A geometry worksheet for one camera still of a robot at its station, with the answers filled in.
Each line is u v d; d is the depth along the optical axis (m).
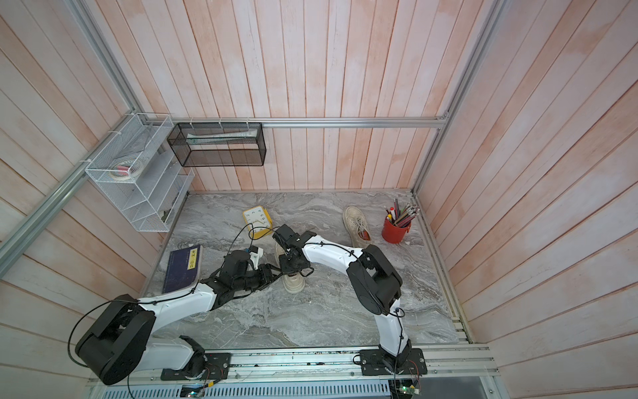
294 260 0.77
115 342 0.42
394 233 0.99
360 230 0.98
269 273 0.78
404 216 0.93
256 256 0.81
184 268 0.94
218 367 0.73
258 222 1.07
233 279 0.68
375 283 0.54
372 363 0.73
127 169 0.69
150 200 0.78
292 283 0.84
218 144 1.04
